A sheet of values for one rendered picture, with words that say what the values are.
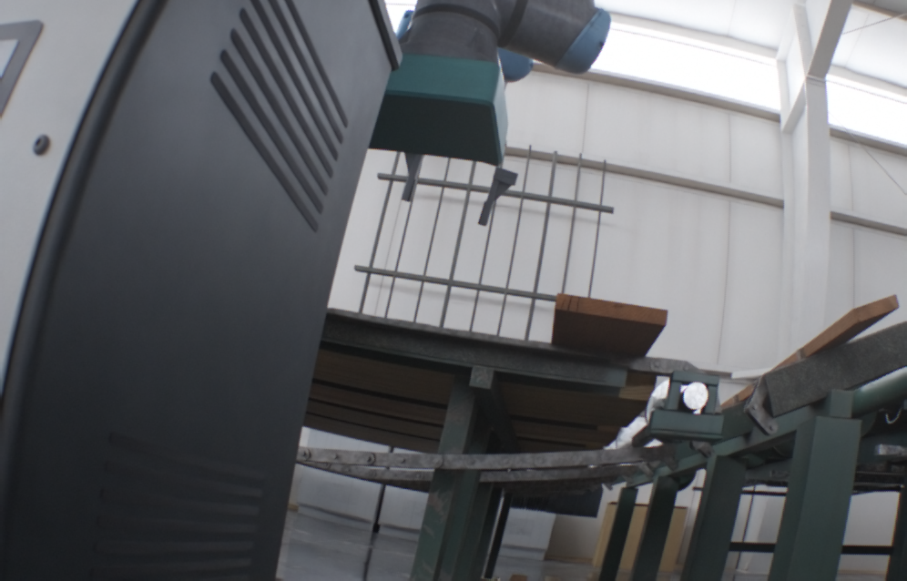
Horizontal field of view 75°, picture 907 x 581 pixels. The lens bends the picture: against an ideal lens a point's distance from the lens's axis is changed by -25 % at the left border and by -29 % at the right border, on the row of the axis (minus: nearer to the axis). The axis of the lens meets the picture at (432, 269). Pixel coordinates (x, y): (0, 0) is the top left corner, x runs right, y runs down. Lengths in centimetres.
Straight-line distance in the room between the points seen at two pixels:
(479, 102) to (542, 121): 779
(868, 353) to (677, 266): 656
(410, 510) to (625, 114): 490
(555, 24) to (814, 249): 661
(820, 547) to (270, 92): 136
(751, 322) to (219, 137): 785
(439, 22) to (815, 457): 109
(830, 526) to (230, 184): 136
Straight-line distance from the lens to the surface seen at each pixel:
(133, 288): 31
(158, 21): 30
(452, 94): 84
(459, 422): 158
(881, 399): 207
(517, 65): 121
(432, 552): 158
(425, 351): 149
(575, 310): 127
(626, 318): 128
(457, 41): 90
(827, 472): 153
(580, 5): 104
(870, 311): 137
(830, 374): 158
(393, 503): 707
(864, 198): 932
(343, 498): 718
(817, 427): 152
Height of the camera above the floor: 51
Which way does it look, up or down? 16 degrees up
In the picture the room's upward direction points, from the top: 12 degrees clockwise
